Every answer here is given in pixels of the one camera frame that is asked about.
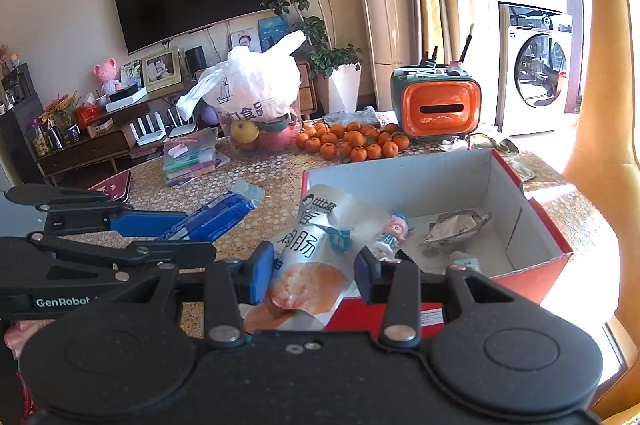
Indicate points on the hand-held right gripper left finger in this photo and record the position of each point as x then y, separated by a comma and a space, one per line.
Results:
262, 275

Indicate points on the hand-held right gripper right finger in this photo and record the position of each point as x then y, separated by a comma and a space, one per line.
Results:
370, 280

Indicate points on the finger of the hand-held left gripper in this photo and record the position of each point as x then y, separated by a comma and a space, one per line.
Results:
175, 254
145, 223

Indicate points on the pink-haired doll figurine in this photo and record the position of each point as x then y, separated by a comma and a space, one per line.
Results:
395, 235

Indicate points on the white orange sausage packet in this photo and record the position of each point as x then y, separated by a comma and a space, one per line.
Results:
315, 250

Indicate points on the blue snack packet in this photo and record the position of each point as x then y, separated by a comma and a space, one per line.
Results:
220, 215

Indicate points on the silver foil packet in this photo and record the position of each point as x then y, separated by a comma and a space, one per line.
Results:
455, 227

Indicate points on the red cardboard box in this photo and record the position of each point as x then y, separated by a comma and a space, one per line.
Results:
440, 180

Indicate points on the red tin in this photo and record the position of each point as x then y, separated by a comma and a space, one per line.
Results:
112, 186

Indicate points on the dark wooden television stand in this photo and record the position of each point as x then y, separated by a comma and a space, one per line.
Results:
85, 152

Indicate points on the white router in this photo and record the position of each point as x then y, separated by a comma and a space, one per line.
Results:
150, 130

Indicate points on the red gift box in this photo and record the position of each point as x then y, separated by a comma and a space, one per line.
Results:
89, 115

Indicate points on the white flat box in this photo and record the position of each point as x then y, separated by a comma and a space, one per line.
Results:
127, 99

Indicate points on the yellow round fruit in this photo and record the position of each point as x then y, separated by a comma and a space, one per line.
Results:
244, 132

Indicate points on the pink apple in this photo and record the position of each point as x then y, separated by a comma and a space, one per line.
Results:
277, 140

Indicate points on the pile of tangerines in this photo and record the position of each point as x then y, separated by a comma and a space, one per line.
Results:
352, 140

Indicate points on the flower bouquet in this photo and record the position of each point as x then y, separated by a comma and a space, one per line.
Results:
57, 110

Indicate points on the small standing picture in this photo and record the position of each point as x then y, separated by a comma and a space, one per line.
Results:
131, 74

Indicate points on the pink teddy bear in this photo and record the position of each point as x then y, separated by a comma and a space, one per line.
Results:
107, 77

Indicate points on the green fruit bowl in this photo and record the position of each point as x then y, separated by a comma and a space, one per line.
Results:
275, 124

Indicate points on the grey cloth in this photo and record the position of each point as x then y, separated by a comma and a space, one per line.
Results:
352, 117

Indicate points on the dark display shelf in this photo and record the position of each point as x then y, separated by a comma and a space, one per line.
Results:
17, 120

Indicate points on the black cylinder speaker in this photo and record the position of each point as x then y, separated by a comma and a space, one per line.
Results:
195, 60

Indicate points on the white plastic bag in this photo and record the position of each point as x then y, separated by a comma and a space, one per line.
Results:
250, 85

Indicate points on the orange green tissue box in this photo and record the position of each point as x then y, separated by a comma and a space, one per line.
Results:
435, 105

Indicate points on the green patterned cloth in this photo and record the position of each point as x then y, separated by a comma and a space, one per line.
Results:
505, 150

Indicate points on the wooden drawer cabinet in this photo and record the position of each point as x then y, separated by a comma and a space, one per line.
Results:
307, 90

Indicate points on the white planter pot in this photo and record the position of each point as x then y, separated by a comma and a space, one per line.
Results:
345, 90

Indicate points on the brushes and pens bundle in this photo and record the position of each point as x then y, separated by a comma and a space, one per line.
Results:
440, 65

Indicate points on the blue painting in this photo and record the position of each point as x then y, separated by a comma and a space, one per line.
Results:
272, 32

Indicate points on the white washing machine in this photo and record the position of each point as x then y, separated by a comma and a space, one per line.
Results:
535, 70

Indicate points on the white standing air conditioner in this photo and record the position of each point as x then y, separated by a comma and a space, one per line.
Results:
380, 5

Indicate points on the yellow chair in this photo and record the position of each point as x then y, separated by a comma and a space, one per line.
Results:
605, 105

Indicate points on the cream photo frame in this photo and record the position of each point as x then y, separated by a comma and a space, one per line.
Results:
161, 70

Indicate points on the white portrait frame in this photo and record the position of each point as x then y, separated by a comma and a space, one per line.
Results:
245, 41

